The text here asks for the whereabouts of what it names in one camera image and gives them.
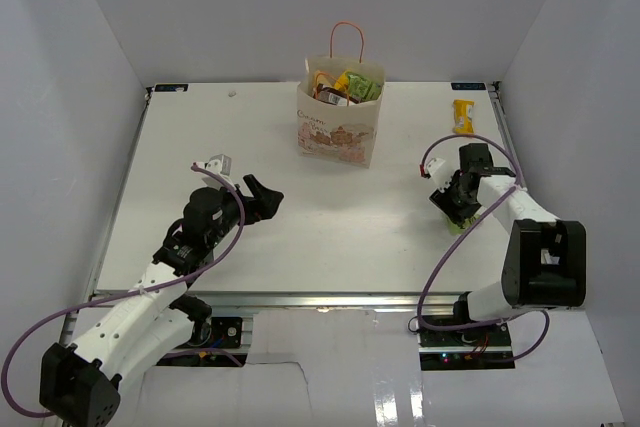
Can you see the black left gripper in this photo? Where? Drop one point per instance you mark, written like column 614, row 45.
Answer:
column 262, row 205

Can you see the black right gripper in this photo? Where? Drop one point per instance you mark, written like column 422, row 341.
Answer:
column 456, row 214

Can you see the green triangular snack packet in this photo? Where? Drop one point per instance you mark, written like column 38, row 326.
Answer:
column 456, row 229

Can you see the yellow snack packet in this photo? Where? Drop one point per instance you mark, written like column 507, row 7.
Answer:
column 463, row 116

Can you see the brown chocolate bar wrapper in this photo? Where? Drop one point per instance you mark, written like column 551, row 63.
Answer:
column 332, row 96

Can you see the large brown paper snack bag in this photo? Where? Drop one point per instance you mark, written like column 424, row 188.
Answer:
column 321, row 80

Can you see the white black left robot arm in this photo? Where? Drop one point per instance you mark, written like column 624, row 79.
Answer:
column 83, row 383

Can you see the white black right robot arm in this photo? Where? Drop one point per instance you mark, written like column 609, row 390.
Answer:
column 546, row 257

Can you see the cream bear paper bag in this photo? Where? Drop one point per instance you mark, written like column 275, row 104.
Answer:
column 345, row 134

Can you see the blue logo sticker right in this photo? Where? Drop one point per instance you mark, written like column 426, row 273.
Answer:
column 468, row 86

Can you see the blue logo sticker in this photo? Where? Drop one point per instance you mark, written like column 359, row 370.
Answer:
column 468, row 86
column 175, row 88

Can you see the blue logo sticker left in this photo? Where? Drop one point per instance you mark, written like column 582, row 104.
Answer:
column 175, row 88

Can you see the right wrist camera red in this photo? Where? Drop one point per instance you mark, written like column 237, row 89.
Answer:
column 439, row 172

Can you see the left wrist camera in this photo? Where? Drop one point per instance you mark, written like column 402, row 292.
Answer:
column 219, row 164

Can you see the aluminium frame rail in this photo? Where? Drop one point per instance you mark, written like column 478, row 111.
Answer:
column 383, row 302

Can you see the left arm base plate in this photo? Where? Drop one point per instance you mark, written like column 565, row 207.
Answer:
column 223, row 332

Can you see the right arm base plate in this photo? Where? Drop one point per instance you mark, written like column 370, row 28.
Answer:
column 493, row 336

